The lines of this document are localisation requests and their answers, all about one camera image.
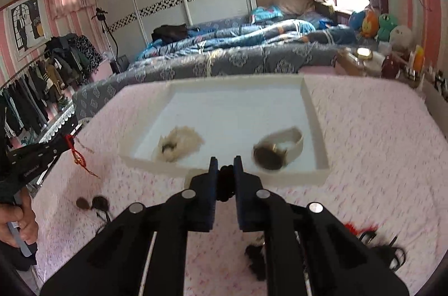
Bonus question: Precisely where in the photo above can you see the red string bracelet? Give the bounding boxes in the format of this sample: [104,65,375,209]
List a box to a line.
[65,135,101,179]

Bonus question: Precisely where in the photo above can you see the black hair claw clip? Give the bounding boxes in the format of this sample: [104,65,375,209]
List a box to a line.
[358,229,407,272]

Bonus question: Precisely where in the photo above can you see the white strap wristwatch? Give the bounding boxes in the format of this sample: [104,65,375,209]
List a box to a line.
[252,127,304,171]

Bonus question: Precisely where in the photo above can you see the cream fabric scrunchie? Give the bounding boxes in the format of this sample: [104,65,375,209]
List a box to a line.
[152,126,204,163]

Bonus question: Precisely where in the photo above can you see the amber pendant red tassel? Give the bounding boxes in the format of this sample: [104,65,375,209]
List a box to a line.
[344,222,378,237]

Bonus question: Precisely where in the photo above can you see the jade pendant black knot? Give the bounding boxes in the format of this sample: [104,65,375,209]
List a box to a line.
[216,165,236,202]

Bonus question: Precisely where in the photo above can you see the person's left hand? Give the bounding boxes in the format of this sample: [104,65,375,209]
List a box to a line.
[0,188,39,248]

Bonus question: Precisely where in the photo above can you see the lace covered low cabinet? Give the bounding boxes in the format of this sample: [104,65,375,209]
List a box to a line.
[36,102,78,143]

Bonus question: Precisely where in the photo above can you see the clothes rack with garments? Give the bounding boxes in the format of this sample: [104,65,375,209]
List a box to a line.
[1,33,103,148]

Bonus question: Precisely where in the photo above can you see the floral pink tablecloth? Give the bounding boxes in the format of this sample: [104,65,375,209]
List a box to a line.
[33,75,447,295]

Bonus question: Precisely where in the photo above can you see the white shallow tray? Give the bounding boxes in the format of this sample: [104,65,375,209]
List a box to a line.
[118,74,330,187]

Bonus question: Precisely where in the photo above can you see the black garment steamer stand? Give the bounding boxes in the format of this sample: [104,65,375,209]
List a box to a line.
[92,7,129,74]

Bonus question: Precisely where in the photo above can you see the framed wedding silhouette picture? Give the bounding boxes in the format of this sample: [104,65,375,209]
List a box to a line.
[5,0,51,60]

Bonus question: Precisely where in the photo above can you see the white cosmetics organizer box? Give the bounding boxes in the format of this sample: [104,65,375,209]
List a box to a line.
[423,71,448,138]

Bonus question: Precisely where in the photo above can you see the black bag on bed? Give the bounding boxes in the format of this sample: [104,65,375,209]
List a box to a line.
[151,24,188,44]

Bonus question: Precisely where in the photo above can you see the dark red round jar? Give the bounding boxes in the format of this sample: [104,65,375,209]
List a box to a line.
[381,55,400,79]

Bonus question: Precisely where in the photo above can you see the bed with blue quilt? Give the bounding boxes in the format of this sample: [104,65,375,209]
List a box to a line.
[72,19,358,119]

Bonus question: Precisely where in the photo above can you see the orange bottle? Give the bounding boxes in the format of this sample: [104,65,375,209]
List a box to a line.
[412,45,424,73]

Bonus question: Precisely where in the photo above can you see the white plush toy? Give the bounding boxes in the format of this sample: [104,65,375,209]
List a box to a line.
[389,25,413,51]

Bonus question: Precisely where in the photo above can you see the orange plush toy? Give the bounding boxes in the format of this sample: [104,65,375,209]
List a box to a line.
[361,10,379,38]

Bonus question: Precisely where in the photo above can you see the green plush toy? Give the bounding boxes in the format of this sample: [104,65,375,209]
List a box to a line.
[377,13,399,41]

